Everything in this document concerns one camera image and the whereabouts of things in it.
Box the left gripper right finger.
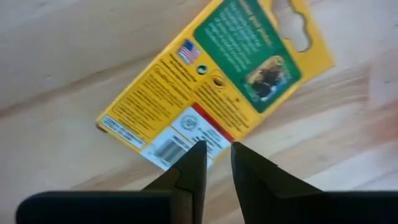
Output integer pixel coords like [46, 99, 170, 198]
[230, 141, 398, 224]

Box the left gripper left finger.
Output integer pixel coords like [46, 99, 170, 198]
[15, 139, 208, 224]

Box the yellow green crayon box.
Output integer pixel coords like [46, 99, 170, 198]
[95, 0, 336, 172]

